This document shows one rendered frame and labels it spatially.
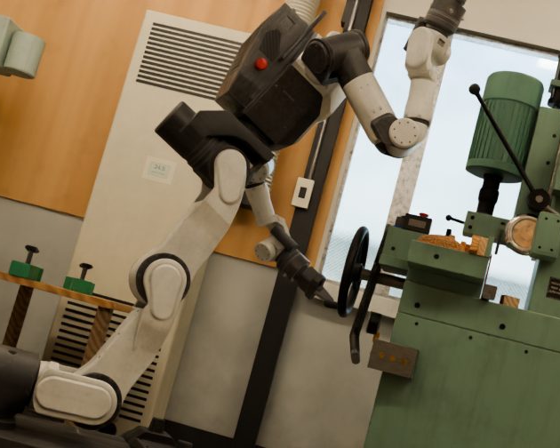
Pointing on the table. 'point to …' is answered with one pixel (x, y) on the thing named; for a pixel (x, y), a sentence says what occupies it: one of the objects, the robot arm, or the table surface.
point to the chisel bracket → (484, 226)
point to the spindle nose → (489, 194)
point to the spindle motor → (494, 92)
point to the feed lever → (536, 201)
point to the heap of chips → (442, 241)
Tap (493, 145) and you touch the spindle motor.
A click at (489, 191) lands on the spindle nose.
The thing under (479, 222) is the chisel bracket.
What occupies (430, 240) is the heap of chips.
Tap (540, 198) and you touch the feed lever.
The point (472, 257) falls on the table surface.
